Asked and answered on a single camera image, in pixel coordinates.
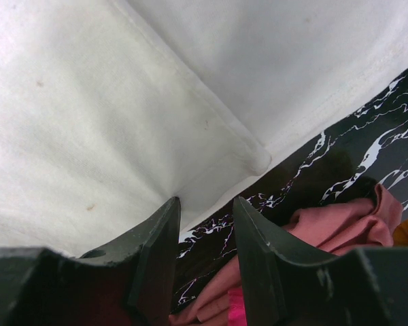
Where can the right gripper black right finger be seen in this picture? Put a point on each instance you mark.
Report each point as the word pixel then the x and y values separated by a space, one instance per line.
pixel 286 281

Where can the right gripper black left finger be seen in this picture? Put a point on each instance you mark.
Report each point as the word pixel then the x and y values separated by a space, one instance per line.
pixel 127 281

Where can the cream white t shirt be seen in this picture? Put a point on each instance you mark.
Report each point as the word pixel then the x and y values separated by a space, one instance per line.
pixel 109 108

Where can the pink red t shirt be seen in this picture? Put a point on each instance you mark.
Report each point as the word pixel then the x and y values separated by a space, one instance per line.
pixel 236 310

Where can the dusty pink t shirt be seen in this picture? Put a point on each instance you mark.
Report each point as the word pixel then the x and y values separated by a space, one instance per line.
pixel 335 228

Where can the black marble pattern mat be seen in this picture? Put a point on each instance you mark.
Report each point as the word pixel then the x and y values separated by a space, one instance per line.
pixel 344 162

